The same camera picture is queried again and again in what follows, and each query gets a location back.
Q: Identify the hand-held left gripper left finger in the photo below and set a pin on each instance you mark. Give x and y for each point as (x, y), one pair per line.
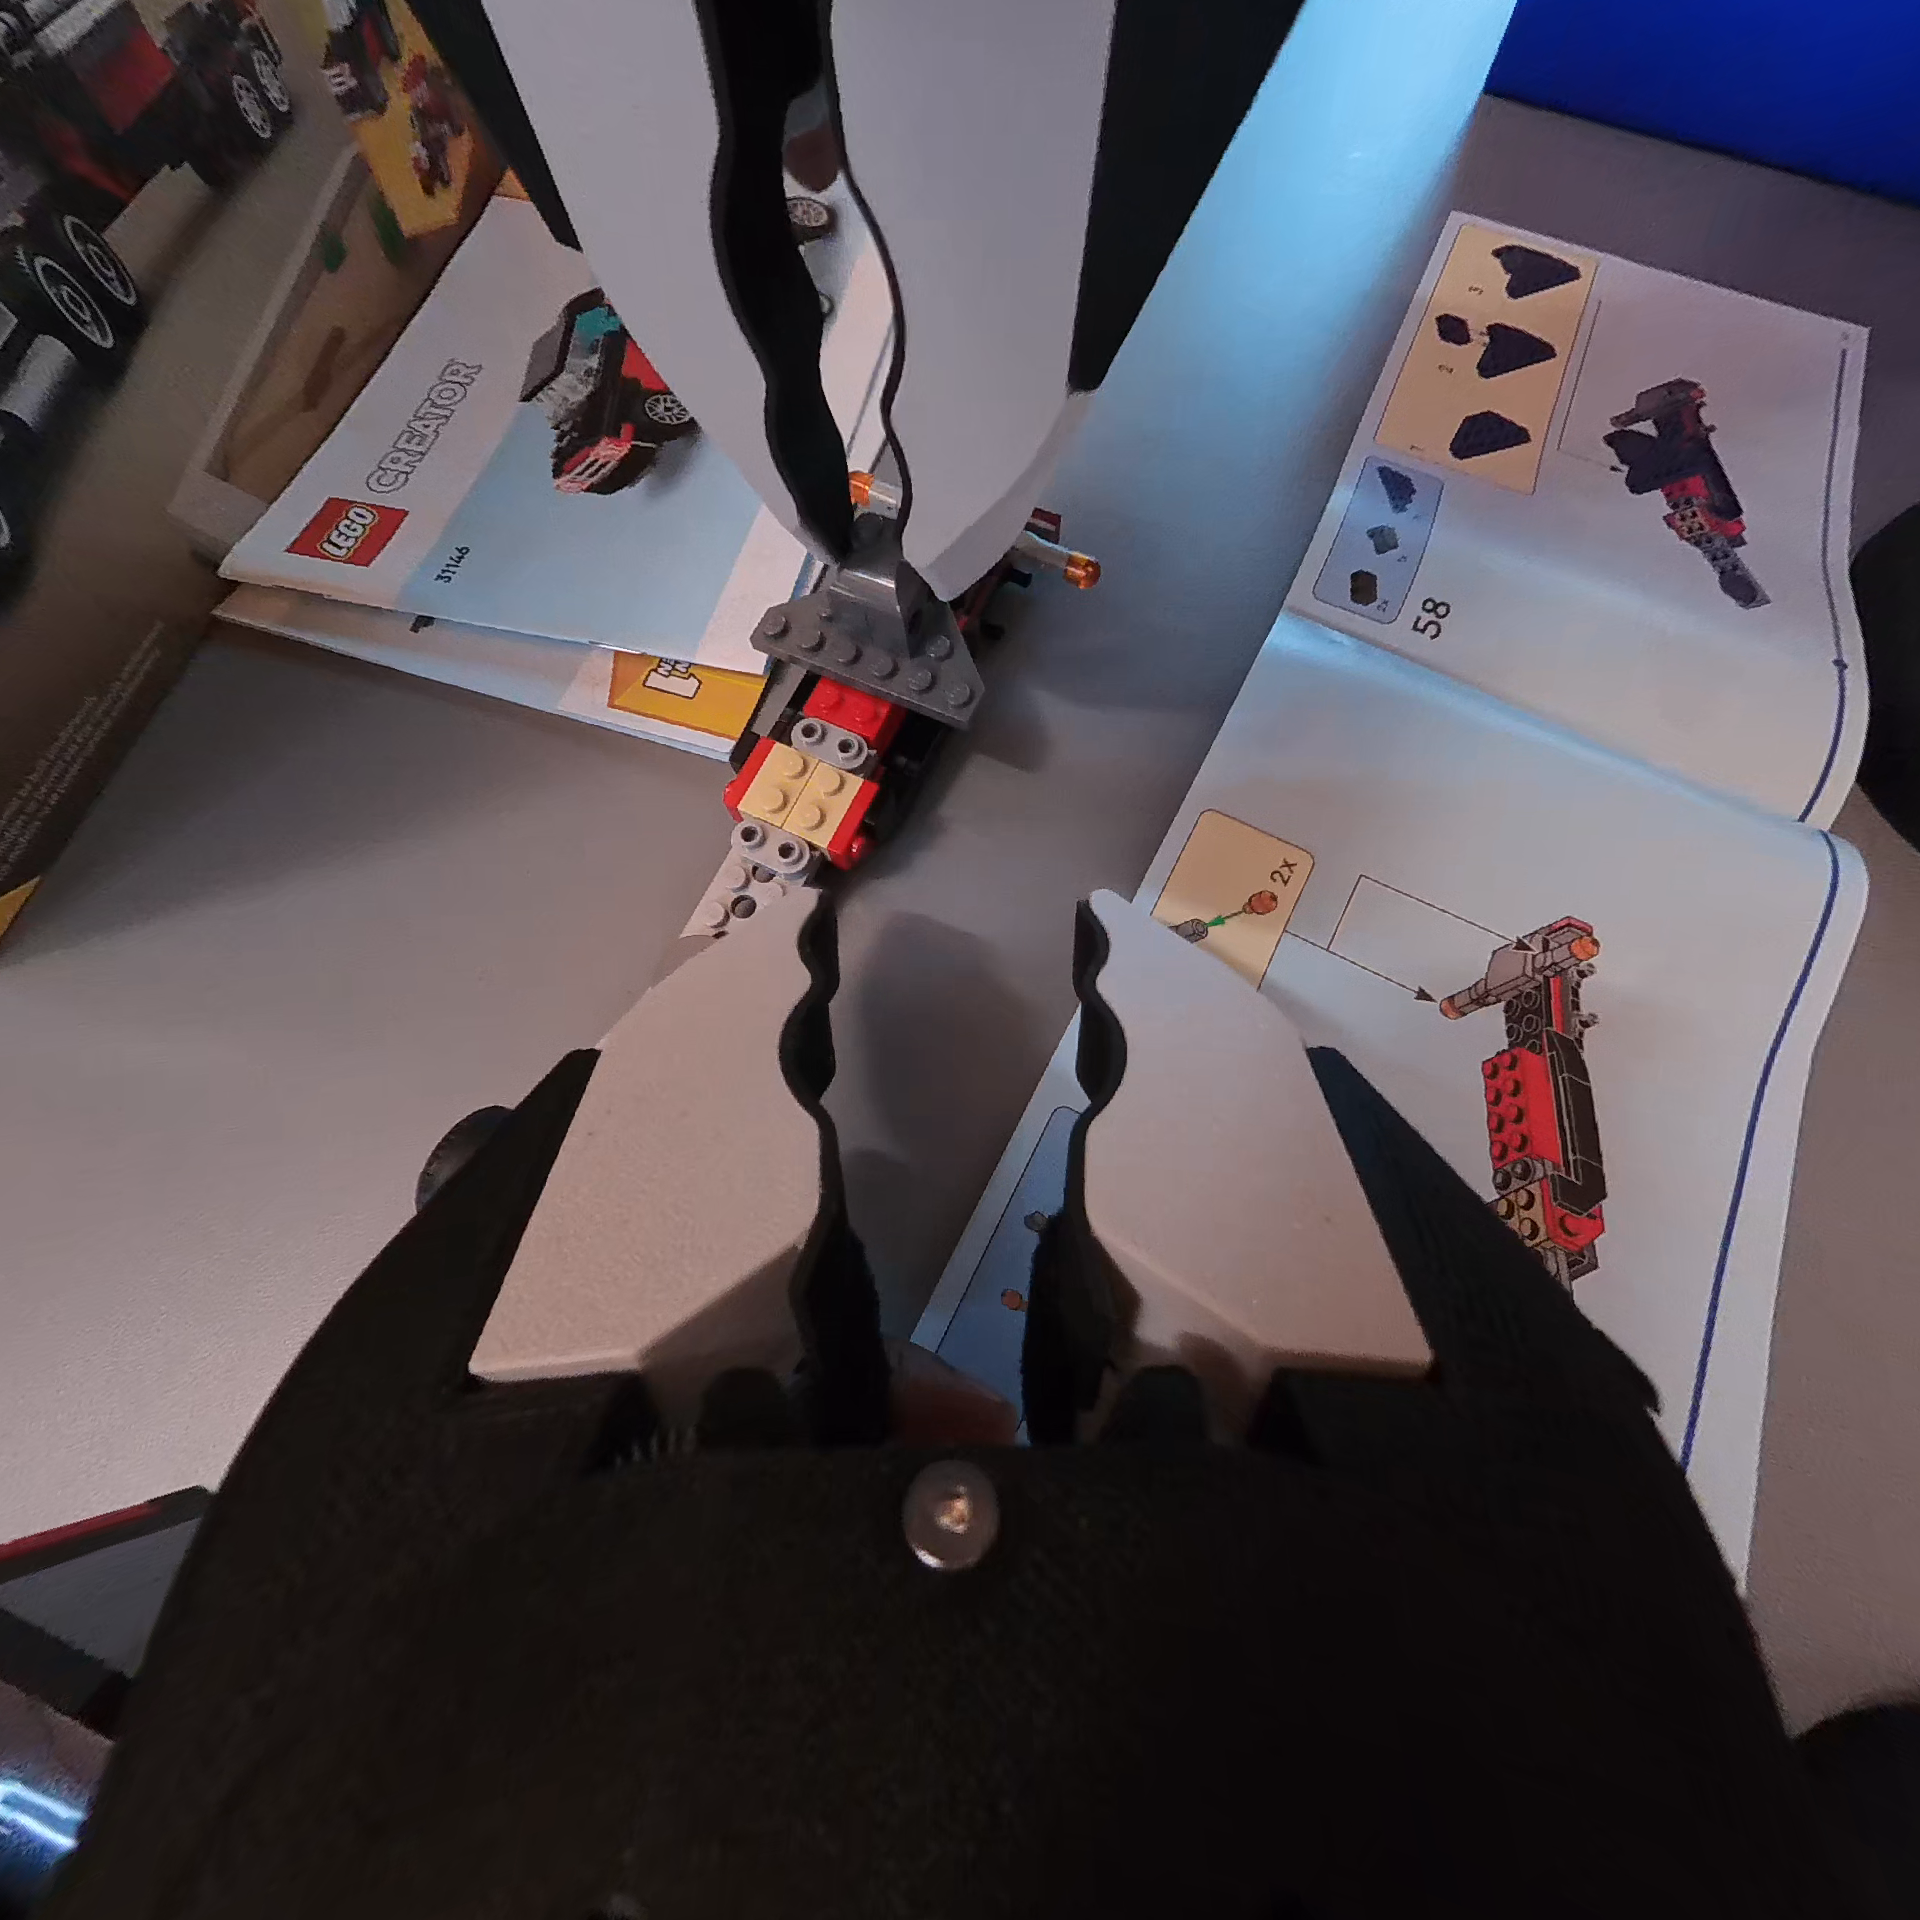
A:
(661, 1200)

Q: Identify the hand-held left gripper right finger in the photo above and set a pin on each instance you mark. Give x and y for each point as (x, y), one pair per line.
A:
(1245, 1200)

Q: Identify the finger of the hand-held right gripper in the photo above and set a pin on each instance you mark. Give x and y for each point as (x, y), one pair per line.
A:
(644, 181)
(991, 225)

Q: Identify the red and black lego model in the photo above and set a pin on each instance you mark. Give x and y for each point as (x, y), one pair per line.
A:
(818, 788)

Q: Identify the dark grey lego wedge plate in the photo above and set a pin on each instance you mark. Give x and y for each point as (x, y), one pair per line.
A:
(885, 668)

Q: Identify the black lego tyre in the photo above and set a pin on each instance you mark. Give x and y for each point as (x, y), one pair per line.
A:
(465, 1143)

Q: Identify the closed lego instruction booklet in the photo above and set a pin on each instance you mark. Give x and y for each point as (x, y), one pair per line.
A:
(450, 495)

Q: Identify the open lego instruction booklet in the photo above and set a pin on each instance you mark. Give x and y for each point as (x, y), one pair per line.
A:
(1500, 721)

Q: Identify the lego set cardboard box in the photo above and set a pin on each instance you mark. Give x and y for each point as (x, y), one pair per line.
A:
(120, 375)

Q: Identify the instruction booklet with yellow panel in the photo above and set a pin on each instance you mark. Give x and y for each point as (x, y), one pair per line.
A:
(674, 698)

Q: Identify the blue board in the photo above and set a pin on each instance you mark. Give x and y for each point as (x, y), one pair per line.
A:
(1694, 74)

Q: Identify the black red-edged box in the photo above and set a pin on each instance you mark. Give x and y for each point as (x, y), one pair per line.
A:
(91, 1553)

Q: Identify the dark cloth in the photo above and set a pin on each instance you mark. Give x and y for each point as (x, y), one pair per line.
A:
(1892, 601)

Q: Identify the person's leg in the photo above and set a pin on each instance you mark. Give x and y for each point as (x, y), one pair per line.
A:
(1861, 1815)

